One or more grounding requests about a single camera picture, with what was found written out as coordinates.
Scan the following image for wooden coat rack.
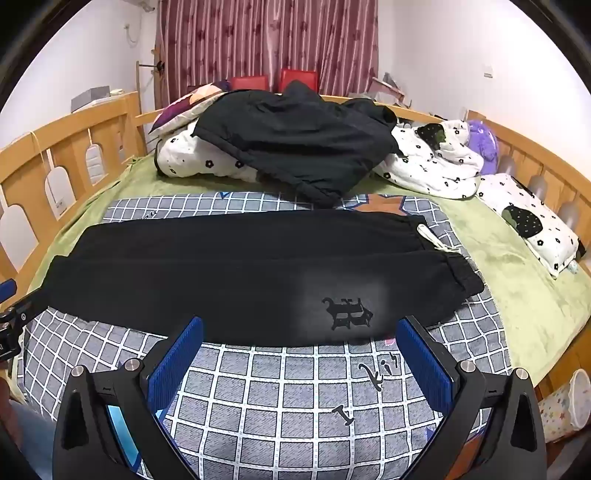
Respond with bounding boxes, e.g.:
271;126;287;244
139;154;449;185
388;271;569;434
135;60;165;155

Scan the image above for purple plush toy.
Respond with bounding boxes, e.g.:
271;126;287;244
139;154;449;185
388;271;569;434
464;120;502;176

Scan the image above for star print waste bin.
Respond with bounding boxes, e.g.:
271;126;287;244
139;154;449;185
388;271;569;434
538;368;591;444

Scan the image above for red chair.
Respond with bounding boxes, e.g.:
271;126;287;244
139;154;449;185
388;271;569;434
280;69;319;95
229;75;269;92

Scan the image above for wooden bed frame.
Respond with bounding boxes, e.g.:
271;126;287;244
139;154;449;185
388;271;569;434
0;90;591;400

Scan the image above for pink folding rack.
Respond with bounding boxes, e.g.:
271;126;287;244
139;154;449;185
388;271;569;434
372;71;411;107

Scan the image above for pile of black clothes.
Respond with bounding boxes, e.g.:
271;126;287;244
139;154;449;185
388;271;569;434
191;80;400;208

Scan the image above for white floral pillow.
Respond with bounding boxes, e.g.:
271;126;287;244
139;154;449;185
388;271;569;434
475;173;581;279

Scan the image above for grey checked blanket with stars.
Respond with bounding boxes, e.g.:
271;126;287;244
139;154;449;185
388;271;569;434
21;191;513;480

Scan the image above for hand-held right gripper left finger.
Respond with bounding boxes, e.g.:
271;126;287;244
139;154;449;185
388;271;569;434
52;316;204;480

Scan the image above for purple and orange pillow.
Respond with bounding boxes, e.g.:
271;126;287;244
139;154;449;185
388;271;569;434
148;80;232;137

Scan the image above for person's blue jeans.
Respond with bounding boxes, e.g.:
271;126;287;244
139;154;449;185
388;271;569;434
9;399;61;480

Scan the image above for black pants with printed logo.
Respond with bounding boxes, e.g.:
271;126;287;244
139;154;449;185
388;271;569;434
31;206;485;347

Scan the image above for red striped curtain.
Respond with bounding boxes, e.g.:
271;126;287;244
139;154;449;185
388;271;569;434
154;0;379;100

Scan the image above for grey box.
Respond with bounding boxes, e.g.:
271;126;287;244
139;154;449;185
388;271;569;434
71;87;112;113

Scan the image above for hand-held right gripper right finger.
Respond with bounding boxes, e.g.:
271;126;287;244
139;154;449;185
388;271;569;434
396;316;548;480

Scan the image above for green bed sheet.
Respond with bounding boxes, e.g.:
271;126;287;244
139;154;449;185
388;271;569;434
39;152;591;374

